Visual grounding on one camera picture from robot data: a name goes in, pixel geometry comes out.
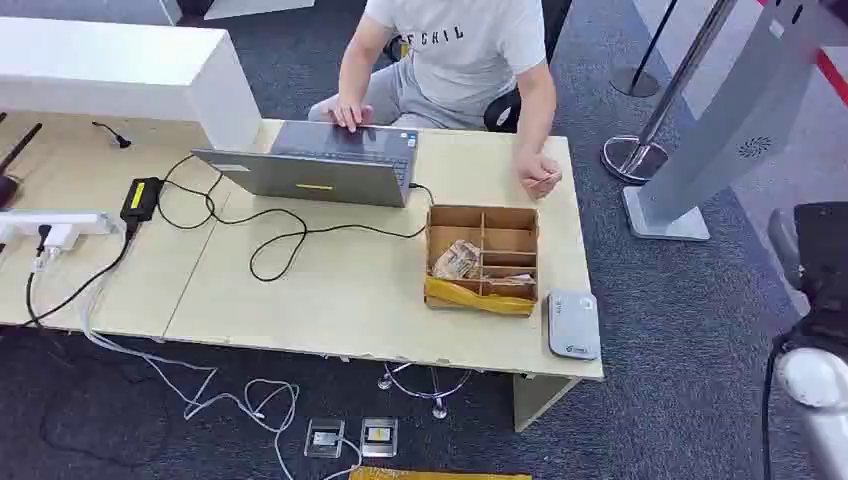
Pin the person's left hand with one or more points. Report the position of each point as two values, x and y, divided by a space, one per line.
535 173

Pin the person's right hand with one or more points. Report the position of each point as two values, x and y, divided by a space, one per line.
350 114

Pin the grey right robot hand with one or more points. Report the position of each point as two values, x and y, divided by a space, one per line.
825 265

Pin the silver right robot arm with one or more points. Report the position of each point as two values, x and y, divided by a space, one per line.
818 397

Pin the grey laptop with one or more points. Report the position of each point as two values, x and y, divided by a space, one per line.
318 177

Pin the wooden divided card box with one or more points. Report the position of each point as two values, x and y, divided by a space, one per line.
507 240

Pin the flat cards stack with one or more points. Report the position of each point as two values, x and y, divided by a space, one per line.
511 279

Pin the crumpled printed card pile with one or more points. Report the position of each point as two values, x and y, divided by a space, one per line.
458 260

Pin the person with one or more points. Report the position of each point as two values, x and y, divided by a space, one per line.
464 60

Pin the yellow plastic bag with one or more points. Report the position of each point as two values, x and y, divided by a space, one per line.
474 299

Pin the grey card reader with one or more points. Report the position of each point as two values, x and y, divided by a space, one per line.
574 326

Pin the grey kiosk stand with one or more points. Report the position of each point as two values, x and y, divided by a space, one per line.
735 119

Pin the pale wooden desk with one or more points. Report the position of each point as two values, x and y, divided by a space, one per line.
358 298

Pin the red barrier belt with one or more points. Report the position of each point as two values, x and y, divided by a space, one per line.
832 74

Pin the black power adapter yellow label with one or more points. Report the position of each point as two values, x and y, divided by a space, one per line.
140 199

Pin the white counter block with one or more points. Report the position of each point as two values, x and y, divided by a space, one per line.
106 69

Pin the chrome chair base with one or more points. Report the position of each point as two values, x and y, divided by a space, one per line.
424 395

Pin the steel floor socket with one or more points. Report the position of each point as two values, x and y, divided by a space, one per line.
324 438
379 437

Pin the white plug charger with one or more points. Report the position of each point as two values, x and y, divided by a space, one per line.
61 237

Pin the white power strip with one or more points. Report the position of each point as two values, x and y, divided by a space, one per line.
53 221

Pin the yellow sheet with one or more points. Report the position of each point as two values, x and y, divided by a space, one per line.
437 474

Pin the black router with antenna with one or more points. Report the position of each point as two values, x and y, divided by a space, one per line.
6 189

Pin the chrome stanchion post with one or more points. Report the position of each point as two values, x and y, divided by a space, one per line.
634 160

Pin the black stanchion post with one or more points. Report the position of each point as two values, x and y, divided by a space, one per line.
634 83

